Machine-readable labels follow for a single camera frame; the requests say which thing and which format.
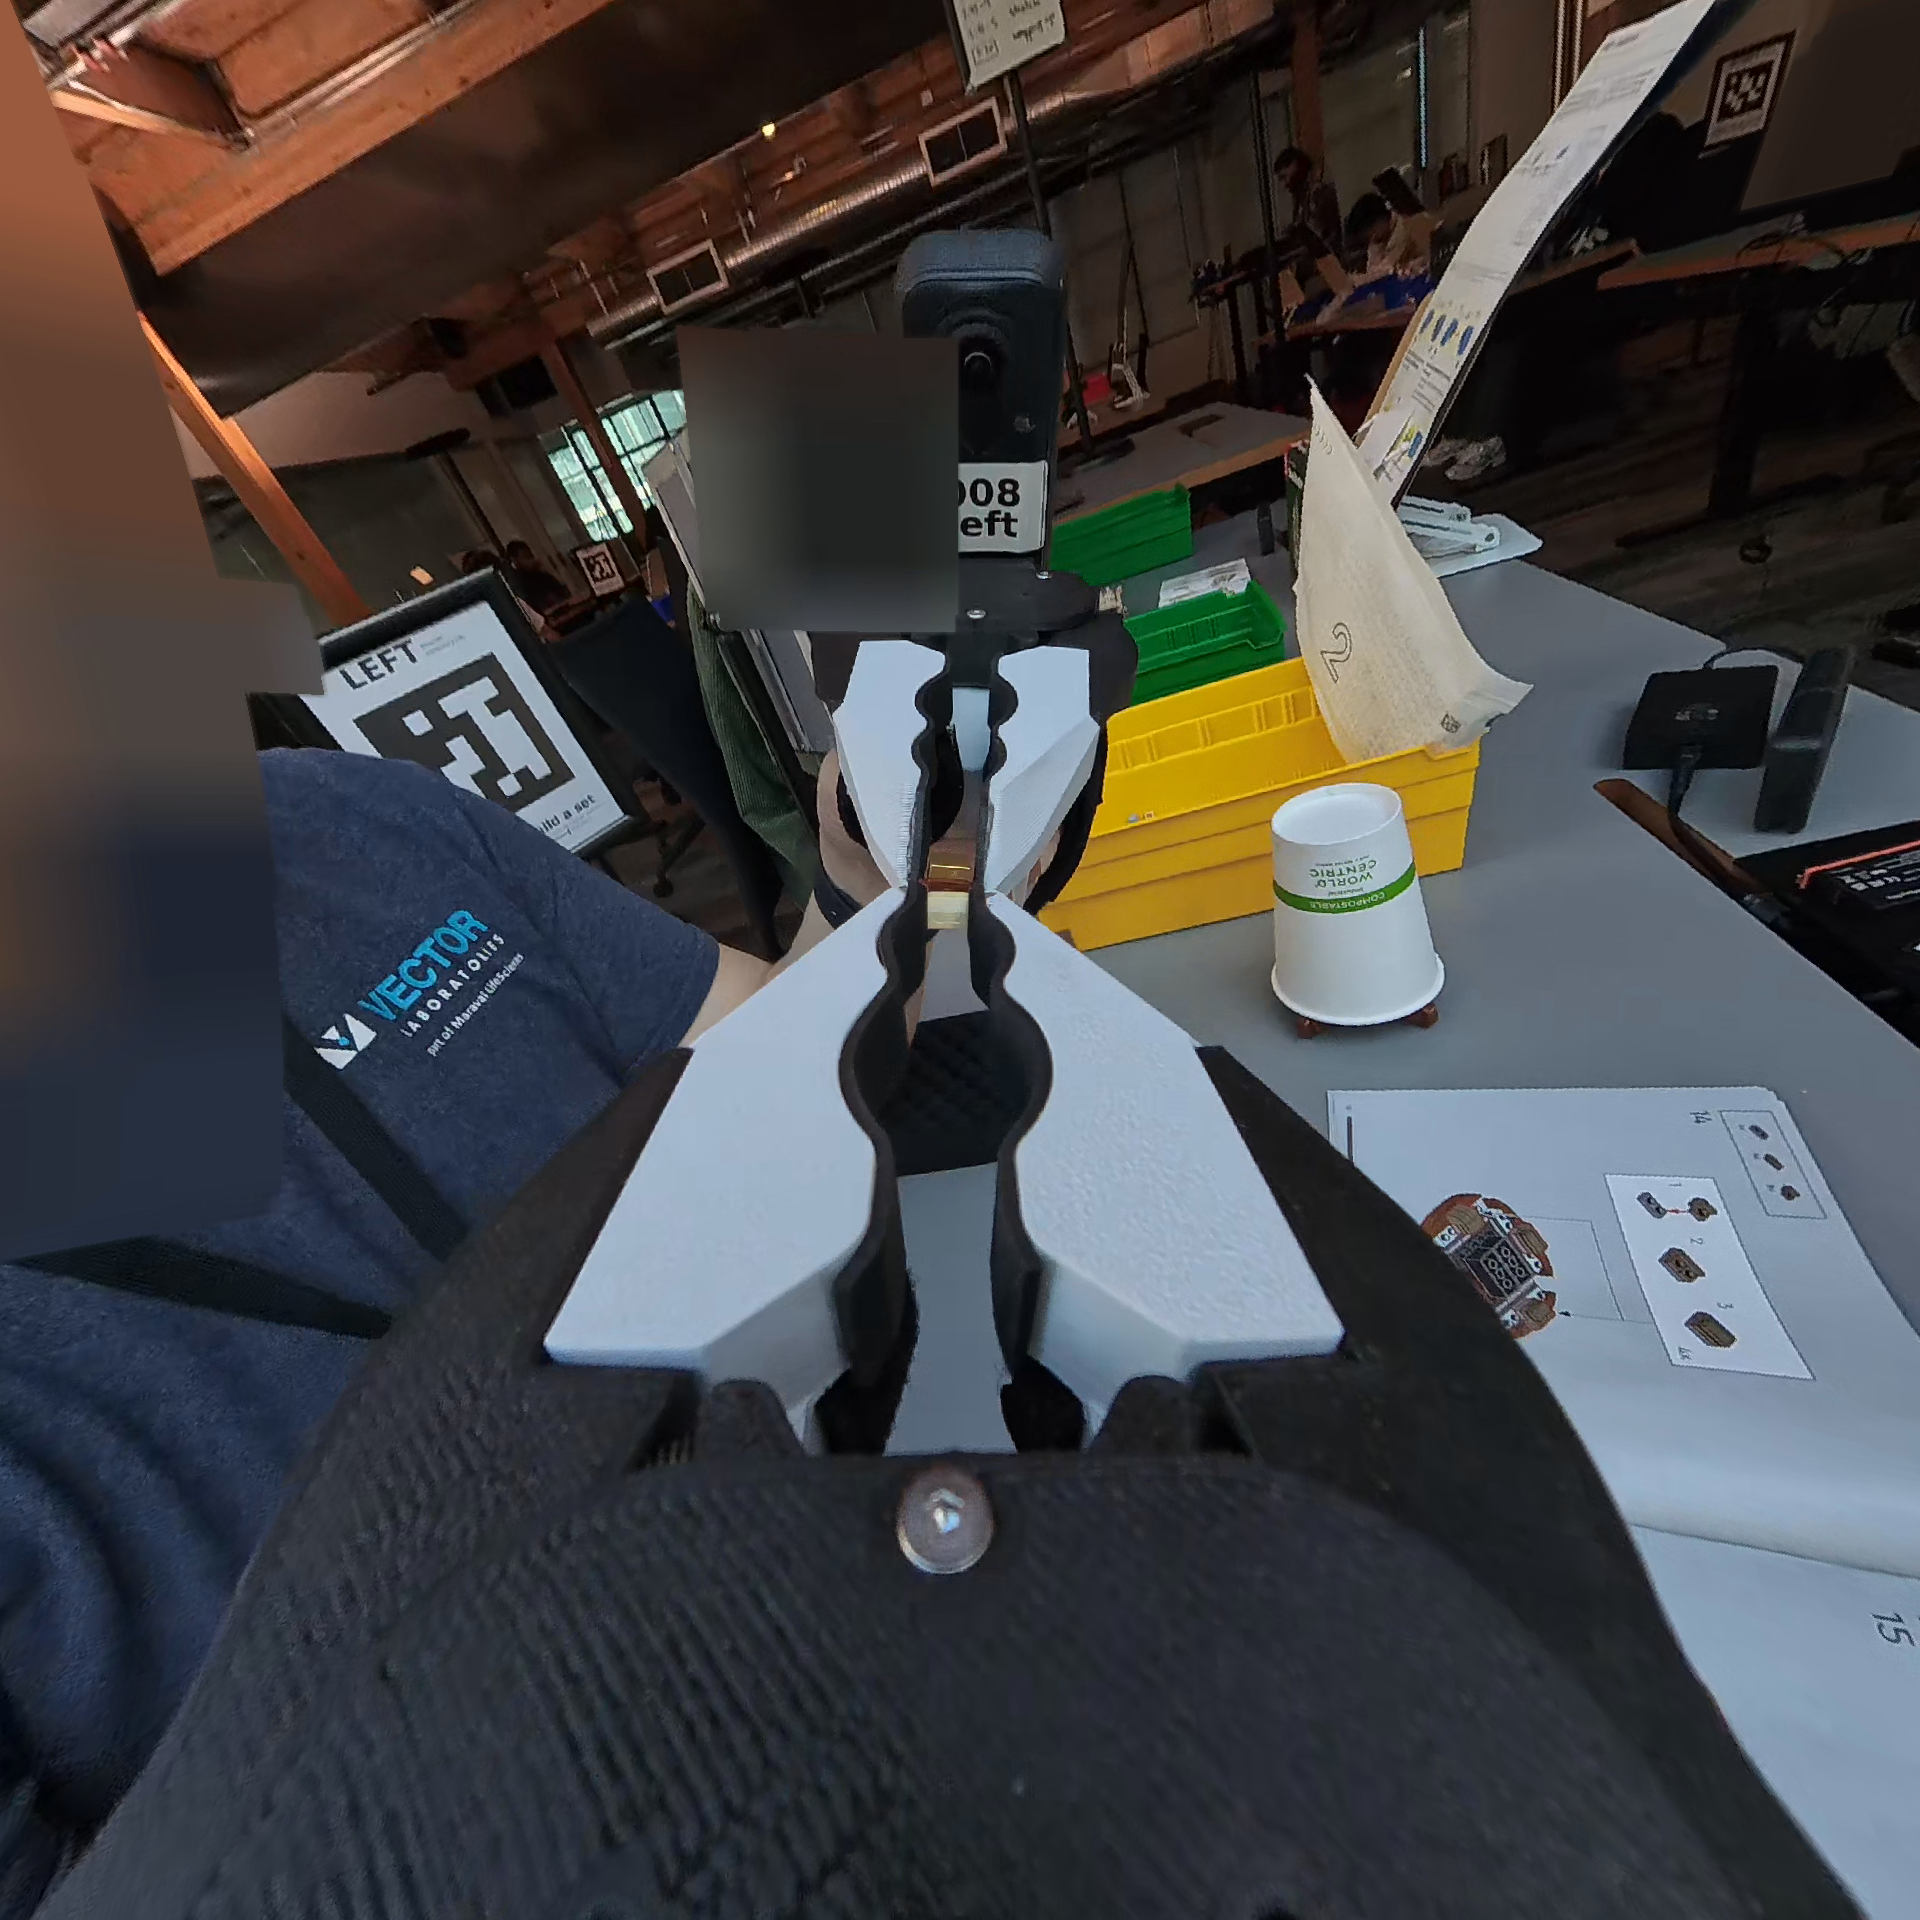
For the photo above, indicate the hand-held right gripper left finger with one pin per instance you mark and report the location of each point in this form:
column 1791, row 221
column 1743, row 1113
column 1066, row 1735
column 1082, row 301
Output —
column 720, row 1200

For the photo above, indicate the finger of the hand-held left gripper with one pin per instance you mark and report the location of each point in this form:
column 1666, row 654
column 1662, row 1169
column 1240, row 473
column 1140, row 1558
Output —
column 1050, row 751
column 878, row 751

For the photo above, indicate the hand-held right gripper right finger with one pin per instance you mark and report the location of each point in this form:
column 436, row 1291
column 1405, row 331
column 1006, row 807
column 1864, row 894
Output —
column 1171, row 1200

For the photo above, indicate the person's left forearm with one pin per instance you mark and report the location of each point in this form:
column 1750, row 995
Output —
column 750, row 974

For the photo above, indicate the lego instruction booklet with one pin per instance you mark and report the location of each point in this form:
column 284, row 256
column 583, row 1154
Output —
column 1652, row 1425

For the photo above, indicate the person's left hand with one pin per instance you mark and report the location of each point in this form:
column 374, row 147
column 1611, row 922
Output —
column 845, row 869

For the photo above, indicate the green plastic bin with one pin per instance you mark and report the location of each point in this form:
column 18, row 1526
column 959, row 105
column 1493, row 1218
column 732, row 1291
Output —
column 1208, row 638
column 1126, row 534

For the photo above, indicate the yellow plastic bin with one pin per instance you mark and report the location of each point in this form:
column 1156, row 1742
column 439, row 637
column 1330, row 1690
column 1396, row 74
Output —
column 1245, row 810

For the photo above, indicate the black quilted wrist rest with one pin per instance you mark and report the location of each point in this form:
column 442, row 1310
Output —
column 954, row 1102

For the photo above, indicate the white paper cup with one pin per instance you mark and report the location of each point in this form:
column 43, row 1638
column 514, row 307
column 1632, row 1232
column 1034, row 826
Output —
column 1349, row 930

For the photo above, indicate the small marker tag sign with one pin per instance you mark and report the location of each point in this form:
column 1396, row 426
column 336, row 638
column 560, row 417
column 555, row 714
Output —
column 1747, row 88
column 599, row 567

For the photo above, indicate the white paper notice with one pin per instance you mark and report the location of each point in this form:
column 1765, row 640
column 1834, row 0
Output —
column 1010, row 31

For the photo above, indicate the numbered paper bag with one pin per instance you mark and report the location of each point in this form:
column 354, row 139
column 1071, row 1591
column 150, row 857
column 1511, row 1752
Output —
column 1381, row 629

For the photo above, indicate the person's blue t-shirt torso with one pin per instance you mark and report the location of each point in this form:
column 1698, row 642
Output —
column 451, row 974

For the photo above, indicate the black white marker sign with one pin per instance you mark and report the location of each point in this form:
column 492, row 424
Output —
column 451, row 751

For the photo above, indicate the white plastic part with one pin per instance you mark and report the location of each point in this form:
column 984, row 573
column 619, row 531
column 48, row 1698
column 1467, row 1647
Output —
column 1464, row 538

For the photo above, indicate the white printed sheet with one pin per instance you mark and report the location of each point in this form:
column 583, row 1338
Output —
column 1560, row 194

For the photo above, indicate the brown wooden strip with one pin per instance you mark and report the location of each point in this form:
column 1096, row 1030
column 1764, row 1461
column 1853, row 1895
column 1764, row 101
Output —
column 1666, row 833

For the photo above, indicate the black oblong device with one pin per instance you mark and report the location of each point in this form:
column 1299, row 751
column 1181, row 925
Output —
column 1804, row 743

